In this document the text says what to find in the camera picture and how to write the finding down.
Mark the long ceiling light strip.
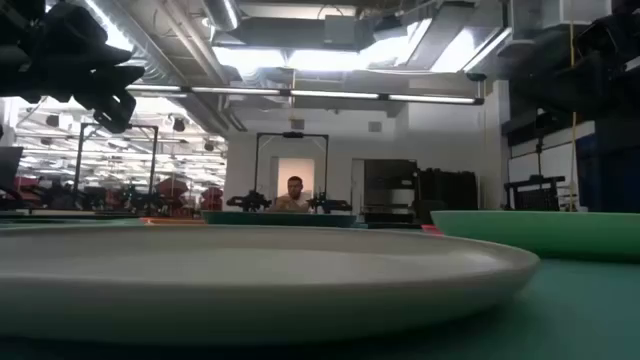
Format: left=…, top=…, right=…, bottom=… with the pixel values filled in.
left=124, top=83, right=485, bottom=107

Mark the large pale pink plate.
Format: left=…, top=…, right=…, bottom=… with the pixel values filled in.
left=0, top=223, right=542, bottom=346

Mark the metal shelf unit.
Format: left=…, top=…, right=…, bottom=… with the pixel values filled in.
left=361, top=158, right=419, bottom=224

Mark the dark cabinet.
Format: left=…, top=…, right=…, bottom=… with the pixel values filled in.
left=415, top=168, right=479, bottom=225

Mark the black equipment stand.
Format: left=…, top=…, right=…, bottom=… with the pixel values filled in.
left=503, top=174, right=567, bottom=212

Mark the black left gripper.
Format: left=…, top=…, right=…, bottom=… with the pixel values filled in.
left=0, top=0, right=146, bottom=135

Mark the black gantry frame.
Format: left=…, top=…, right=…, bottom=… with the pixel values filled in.
left=253, top=131, right=331, bottom=211
left=73, top=122, right=160, bottom=204

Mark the large salmon orange plate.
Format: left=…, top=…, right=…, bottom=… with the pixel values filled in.
left=141, top=216, right=207, bottom=226

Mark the person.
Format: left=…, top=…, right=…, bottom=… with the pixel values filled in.
left=271, top=175, right=314, bottom=214

